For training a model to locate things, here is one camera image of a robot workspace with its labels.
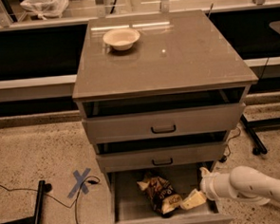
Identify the brown chip bag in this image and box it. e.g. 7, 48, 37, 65
137, 172, 182, 216

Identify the grey drawer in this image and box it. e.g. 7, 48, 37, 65
82, 103, 245, 144
110, 170, 233, 224
96, 141, 226, 173

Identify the top grey drawer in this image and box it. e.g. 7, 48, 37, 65
82, 103, 245, 144

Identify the middle grey drawer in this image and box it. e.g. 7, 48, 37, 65
96, 141, 226, 173

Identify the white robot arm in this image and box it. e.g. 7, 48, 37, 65
180, 165, 280, 210

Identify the grey drawer cabinet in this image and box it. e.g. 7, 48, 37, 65
66, 7, 268, 224

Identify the blue tape cross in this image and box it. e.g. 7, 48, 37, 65
67, 168, 90, 198

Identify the white paper bowl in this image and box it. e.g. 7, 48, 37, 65
103, 28, 140, 50

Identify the black floor cable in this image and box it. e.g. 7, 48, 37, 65
0, 174, 104, 224

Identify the metal railing frame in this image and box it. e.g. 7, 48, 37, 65
0, 0, 280, 31

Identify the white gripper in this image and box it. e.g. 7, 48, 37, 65
180, 167, 238, 210

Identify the bottom grey drawer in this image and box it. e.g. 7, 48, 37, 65
110, 170, 233, 224

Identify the black stand leg right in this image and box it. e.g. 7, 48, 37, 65
240, 115, 280, 156

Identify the clear plastic bag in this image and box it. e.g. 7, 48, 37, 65
20, 0, 68, 19

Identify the thin cable right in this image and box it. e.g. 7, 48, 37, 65
217, 126, 244, 164

